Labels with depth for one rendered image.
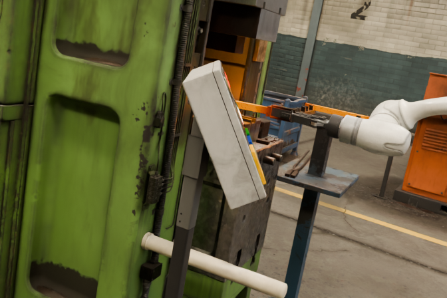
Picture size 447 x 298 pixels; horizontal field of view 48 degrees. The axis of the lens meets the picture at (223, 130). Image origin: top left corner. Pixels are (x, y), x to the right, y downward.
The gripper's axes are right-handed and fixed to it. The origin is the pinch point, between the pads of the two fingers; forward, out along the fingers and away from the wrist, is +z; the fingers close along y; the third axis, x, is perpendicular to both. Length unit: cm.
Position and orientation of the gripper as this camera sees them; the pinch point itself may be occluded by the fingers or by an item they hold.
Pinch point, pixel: (282, 113)
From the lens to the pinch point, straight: 172.4
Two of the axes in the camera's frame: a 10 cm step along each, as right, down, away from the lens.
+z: -8.9, -2.4, 3.7
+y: 4.1, -1.0, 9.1
